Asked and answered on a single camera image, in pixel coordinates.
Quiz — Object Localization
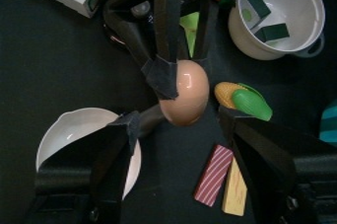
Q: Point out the red striped toy bacon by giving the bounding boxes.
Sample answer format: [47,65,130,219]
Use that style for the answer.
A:
[192,144,236,208]

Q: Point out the yellow wooden toy block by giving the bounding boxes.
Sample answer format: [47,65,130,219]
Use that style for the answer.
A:
[220,156,250,217]

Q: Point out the yellow toy corn green husk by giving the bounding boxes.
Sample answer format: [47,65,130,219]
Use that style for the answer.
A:
[214,81,275,122]

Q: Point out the dark green block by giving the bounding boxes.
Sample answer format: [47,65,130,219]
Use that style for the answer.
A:
[254,23,291,43]
[244,0,274,21]

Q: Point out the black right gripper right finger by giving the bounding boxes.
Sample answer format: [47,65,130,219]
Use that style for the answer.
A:
[218,105,337,224]

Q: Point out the light green toy vegetable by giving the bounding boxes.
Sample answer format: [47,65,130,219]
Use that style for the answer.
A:
[178,11,202,59]

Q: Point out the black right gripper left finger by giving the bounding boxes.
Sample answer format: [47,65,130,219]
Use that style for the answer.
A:
[24,104,170,224]

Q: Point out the beige toy egg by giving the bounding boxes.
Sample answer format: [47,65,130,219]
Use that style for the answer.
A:
[159,59,212,127]

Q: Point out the white bowl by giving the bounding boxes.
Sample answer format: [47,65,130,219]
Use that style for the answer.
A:
[36,107,144,201]

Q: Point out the teal striped object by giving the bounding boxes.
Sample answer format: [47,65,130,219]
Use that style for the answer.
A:
[317,99,337,147]

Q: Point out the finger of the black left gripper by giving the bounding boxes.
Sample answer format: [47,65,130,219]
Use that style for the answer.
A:
[191,0,214,73]
[103,0,183,101]

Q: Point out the white pot grey handles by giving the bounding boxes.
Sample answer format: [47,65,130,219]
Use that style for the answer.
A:
[227,0,327,61]

